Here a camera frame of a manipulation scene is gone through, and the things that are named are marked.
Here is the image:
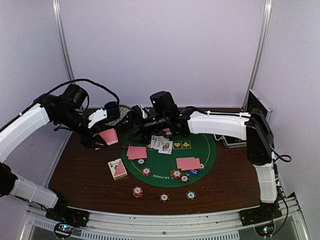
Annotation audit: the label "red tan chip stack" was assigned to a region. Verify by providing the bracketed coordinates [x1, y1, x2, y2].
[132, 186, 144, 198]

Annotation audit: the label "blue small blind button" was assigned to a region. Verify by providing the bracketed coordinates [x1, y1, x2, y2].
[188, 169, 200, 177]

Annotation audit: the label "red tan 5 chips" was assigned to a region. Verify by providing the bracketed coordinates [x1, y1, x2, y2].
[170, 169, 182, 179]

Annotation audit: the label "round green poker mat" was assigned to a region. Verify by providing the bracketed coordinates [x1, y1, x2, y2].
[121, 134, 217, 188]

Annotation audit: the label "right aluminium frame post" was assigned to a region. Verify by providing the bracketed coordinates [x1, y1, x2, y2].
[242, 0, 273, 111]

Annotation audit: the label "dark blue mug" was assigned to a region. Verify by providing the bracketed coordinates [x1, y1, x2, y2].
[104, 101, 120, 119]

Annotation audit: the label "red-backed playing card deck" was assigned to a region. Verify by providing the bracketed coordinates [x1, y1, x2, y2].
[107, 158, 128, 180]

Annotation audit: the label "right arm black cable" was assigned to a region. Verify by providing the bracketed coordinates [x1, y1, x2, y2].
[249, 117, 292, 163]

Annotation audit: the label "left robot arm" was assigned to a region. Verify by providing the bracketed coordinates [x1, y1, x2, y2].
[0, 84, 108, 222]

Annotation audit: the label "face-up queen card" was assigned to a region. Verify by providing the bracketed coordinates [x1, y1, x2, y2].
[158, 139, 173, 155]

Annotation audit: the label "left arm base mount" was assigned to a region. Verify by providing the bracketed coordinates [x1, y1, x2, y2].
[45, 207, 90, 239]

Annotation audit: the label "left aluminium frame post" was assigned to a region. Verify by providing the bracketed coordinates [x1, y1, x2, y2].
[51, 0, 75, 81]

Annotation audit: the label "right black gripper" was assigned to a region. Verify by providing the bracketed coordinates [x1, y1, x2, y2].
[115, 110, 169, 145]

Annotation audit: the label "aluminium frame post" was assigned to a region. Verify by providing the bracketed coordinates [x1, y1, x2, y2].
[51, 0, 75, 81]
[242, 0, 273, 111]

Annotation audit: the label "red triangular dealer button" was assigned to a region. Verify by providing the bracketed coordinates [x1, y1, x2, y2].
[121, 141, 132, 149]

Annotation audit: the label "single red-backed playing card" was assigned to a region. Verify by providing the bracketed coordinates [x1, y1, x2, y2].
[126, 146, 148, 160]

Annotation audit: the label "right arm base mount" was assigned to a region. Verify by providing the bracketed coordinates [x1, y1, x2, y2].
[239, 207, 282, 238]

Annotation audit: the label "aluminium front rail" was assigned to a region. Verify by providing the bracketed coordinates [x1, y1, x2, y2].
[18, 197, 311, 240]

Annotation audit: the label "floral patterned saucer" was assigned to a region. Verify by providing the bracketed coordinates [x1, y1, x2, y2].
[105, 104, 131, 126]

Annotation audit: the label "aluminium poker chip case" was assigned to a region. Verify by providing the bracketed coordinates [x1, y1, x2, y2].
[213, 89, 273, 149]

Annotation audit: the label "green 20 chip stack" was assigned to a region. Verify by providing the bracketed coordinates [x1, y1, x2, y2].
[186, 190, 197, 200]

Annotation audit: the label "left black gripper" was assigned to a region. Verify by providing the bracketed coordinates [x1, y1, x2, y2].
[55, 107, 108, 148]

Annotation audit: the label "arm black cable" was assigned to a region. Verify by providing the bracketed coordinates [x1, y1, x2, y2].
[249, 117, 292, 163]
[49, 78, 121, 106]

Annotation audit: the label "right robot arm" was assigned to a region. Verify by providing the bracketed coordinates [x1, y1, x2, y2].
[125, 105, 278, 221]

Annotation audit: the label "red tan 5 chip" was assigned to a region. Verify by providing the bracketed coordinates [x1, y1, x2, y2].
[164, 131, 173, 139]
[141, 167, 152, 177]

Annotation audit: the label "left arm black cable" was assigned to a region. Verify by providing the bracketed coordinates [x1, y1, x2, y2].
[49, 78, 121, 106]

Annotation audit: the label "red-backed card stack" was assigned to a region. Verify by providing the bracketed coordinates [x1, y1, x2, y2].
[93, 128, 119, 150]

